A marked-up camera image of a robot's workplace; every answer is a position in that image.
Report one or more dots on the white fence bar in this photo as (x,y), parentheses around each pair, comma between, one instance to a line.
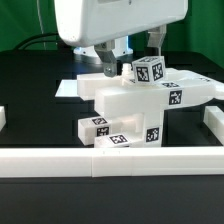
(214,120)
(74,162)
(2,117)

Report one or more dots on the white front fence bar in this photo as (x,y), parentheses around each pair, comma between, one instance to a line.
(74,162)

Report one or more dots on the white right fence bar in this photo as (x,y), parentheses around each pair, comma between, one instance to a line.
(214,120)

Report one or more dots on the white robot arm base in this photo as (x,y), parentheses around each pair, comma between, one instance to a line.
(88,54)

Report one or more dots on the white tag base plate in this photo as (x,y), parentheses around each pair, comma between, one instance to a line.
(67,88)

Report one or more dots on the white tagged cube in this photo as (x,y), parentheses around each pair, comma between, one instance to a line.
(149,70)

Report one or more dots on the white chair seat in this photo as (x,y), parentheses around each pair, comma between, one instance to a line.
(148,130)

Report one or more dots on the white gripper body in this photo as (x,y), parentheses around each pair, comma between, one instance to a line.
(85,23)

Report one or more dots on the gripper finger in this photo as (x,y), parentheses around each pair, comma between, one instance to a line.
(156,39)
(105,52)

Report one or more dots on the white chair back frame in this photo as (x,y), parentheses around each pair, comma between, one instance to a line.
(119,96)

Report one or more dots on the white left fence bar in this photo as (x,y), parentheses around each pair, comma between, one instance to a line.
(2,117)

